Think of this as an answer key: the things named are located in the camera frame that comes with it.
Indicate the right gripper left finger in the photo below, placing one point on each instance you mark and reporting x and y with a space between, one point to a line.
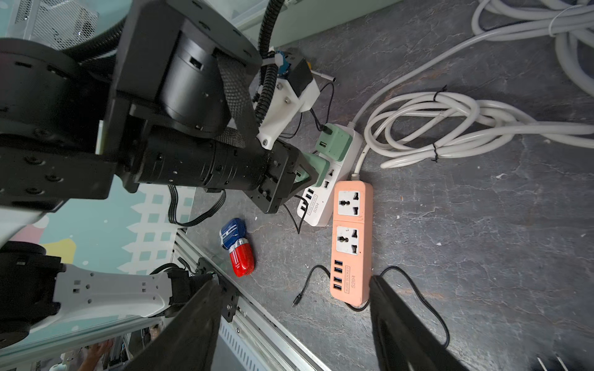
189 341

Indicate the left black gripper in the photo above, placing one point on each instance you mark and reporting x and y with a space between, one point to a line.
276 185

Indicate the white power strip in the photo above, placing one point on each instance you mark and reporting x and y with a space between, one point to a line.
316 204

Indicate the red blue electric shaver case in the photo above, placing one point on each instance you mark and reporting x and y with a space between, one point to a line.
234 239

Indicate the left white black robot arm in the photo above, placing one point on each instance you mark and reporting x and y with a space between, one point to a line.
171 95

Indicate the white wire wall basket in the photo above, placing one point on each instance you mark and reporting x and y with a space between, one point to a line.
57 24

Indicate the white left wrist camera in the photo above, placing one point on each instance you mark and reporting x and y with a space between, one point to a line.
295 92

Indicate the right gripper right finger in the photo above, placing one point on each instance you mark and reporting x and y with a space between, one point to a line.
401 341

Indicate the orange power strip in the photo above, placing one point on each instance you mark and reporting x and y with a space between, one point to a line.
352 245

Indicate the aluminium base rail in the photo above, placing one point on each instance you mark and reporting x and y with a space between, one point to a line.
257 339

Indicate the green charger adapter with prongs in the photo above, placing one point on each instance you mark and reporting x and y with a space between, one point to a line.
313 166

